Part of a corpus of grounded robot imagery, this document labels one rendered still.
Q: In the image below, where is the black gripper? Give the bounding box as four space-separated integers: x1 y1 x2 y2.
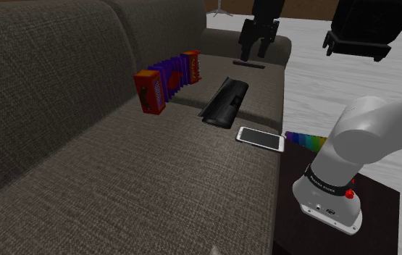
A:
238 0 287 62

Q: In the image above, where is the black remote control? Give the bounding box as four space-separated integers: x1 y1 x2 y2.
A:
232 59 267 70

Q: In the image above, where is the grey tripod stand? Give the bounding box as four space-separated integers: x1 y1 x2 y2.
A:
206 0 235 18

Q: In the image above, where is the white smartphone with dark screen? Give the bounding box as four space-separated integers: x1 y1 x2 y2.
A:
235 126 285 153

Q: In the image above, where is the black armchair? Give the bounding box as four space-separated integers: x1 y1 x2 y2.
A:
322 0 402 63

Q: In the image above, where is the grey-brown fabric sofa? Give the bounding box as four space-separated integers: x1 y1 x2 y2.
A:
0 0 293 255

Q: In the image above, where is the dark robot stand with rainbow stripes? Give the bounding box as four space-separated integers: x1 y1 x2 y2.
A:
272 130 401 255

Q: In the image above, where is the red and purple toy accordion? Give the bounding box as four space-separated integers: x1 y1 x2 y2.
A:
133 49 202 116

